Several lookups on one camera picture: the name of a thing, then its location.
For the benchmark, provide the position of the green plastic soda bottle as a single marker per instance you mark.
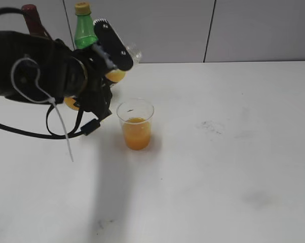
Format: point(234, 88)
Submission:
point(84, 33)

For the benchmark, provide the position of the NFC orange juice bottle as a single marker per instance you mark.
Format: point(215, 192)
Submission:
point(113, 77)

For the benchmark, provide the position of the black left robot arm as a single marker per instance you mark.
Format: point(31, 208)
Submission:
point(34, 68)

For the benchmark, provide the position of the transparent plastic cup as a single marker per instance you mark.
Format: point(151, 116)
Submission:
point(135, 117)

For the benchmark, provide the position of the dark red wine bottle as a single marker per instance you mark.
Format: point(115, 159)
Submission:
point(32, 20)

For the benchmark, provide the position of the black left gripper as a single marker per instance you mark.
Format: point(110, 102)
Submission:
point(81, 73)

